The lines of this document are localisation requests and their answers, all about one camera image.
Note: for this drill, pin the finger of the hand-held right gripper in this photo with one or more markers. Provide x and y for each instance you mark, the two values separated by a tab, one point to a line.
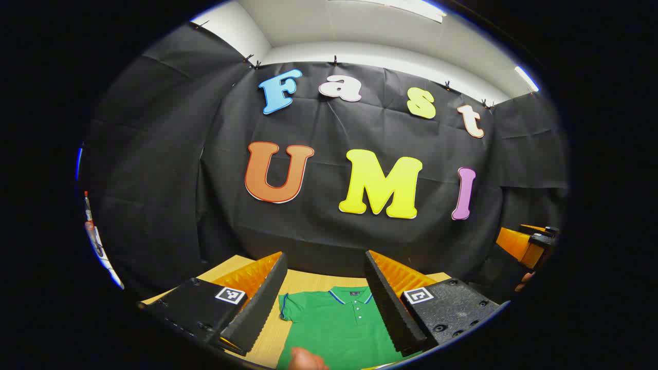
514	246
540	229

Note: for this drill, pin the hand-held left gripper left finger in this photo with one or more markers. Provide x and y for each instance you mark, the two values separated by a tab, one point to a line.
259	308

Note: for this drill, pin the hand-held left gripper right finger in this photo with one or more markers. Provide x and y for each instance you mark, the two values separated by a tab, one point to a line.
393	308

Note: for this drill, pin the green T-shirt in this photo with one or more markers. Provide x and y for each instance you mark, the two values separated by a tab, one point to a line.
339	329

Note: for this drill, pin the ceiling light strip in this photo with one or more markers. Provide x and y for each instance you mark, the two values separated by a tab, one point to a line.
527	78

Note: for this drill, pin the white and red banner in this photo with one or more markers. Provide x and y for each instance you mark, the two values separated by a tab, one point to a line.
97	241

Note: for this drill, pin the black backdrop cloth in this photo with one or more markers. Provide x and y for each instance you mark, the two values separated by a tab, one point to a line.
329	128

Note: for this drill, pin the row of black cloth clips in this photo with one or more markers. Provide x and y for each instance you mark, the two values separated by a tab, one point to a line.
334	61

